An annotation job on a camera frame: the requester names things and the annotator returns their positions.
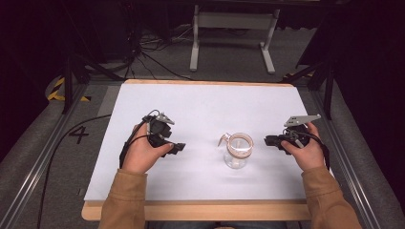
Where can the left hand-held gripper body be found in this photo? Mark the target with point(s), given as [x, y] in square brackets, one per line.
[158, 128]

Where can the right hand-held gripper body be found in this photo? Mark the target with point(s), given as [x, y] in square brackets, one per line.
[296, 131]

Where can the clear glass jar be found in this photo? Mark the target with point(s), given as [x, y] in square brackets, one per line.
[237, 150]

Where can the person's right hand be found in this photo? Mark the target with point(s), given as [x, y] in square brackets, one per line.
[306, 153]

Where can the person's left hand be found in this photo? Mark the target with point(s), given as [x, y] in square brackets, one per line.
[142, 152]

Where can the black tripod stand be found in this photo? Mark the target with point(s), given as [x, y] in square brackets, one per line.
[318, 79]
[79, 73]

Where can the yellow black floor tape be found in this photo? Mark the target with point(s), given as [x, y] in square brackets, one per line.
[60, 92]

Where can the white metal stand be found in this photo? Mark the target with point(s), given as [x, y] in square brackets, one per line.
[234, 35]

